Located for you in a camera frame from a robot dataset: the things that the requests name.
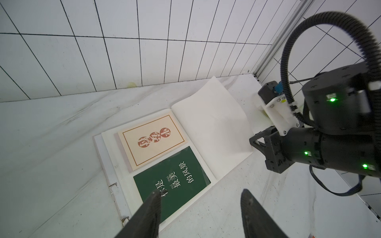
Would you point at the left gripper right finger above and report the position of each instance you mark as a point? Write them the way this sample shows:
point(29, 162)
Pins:
point(256, 221)

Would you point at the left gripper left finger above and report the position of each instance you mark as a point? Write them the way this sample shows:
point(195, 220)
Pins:
point(145, 222)

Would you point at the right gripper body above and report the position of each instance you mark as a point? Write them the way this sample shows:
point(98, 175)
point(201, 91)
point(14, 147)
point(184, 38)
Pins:
point(299, 145)

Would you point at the green card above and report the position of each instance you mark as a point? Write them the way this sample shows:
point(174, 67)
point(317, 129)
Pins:
point(180, 178)

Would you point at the cream framed card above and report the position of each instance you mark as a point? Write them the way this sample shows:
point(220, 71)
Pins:
point(151, 139)

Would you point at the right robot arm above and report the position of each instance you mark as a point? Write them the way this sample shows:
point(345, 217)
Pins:
point(339, 126)

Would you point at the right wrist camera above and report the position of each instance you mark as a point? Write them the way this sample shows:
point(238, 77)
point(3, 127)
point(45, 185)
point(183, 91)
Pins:
point(279, 107)

